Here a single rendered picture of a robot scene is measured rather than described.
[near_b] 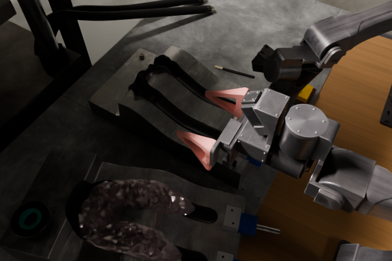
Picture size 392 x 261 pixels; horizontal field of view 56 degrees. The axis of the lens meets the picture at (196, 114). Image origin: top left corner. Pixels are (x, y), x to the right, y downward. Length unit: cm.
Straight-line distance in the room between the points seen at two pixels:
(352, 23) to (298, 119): 36
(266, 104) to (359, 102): 77
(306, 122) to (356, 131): 68
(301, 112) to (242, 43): 84
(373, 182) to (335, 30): 35
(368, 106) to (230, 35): 53
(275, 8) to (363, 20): 72
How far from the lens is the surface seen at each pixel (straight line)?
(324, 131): 52
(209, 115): 102
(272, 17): 148
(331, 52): 79
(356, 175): 58
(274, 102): 52
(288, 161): 57
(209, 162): 58
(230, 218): 88
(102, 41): 262
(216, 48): 132
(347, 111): 123
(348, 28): 82
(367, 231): 105
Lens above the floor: 170
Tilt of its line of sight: 53 degrees down
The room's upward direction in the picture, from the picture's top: straight up
